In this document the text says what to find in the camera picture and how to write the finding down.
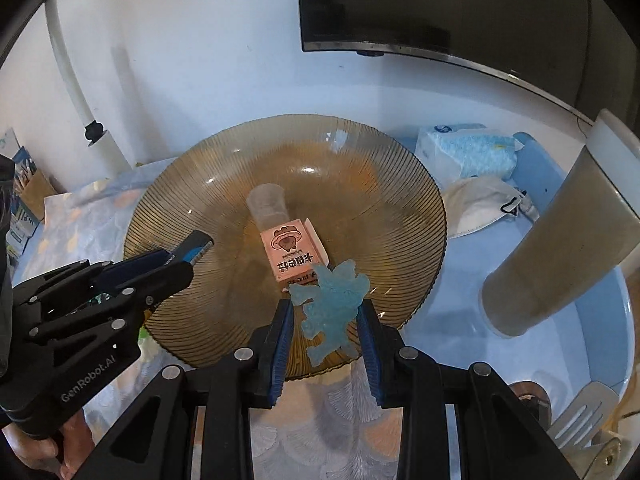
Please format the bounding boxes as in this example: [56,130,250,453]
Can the blue translucent figurine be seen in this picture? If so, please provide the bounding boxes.
[288,259,370,367]

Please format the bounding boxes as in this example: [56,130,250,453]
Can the pink capybara card box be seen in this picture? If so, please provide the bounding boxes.
[260,219,329,288]

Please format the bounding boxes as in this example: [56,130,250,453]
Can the light green translucent figurine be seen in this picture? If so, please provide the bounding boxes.
[138,327,157,362]

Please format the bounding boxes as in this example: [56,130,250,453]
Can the person left hand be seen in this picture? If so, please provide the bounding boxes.
[2,410,94,480]

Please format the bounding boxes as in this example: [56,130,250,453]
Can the white slotted spatula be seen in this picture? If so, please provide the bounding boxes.
[548,382,620,453]

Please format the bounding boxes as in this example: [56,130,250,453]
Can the stack of books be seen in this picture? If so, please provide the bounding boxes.
[1,128,39,272]

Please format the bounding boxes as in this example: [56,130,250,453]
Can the cardboard pen holder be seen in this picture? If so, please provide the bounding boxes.
[20,170,58,221]

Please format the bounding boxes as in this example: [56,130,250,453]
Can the white desk lamp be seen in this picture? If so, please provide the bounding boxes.
[44,0,131,179]

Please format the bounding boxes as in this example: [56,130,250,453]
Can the fan pattern table mat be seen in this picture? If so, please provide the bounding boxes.
[8,159,411,480]

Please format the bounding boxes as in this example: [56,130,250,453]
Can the white face mask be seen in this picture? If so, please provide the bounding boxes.
[442,176,540,238]

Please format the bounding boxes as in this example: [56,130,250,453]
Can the amber ribbed glass bowl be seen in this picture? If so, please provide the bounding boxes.
[124,115,447,367]

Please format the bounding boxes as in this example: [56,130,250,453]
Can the blue tissue pack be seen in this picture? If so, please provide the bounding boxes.
[414,124,524,190]

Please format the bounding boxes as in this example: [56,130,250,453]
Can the black monitor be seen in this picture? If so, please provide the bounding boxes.
[295,0,640,122]

